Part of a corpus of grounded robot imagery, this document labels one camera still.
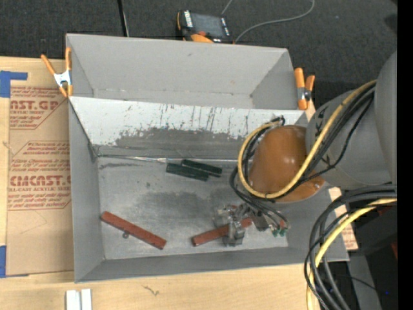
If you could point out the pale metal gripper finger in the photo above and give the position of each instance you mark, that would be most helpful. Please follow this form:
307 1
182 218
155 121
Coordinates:
226 214
235 235

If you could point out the red-brown block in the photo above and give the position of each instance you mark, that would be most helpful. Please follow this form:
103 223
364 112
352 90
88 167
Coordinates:
206 237
135 230

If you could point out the dark green flat block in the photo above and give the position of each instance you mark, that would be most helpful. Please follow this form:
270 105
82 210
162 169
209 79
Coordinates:
187 172
206 167

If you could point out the grey metal bin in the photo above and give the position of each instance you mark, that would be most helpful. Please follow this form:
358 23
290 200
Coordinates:
174 202

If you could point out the brown cardboard board red print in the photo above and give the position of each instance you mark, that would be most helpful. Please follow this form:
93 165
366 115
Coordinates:
38 173

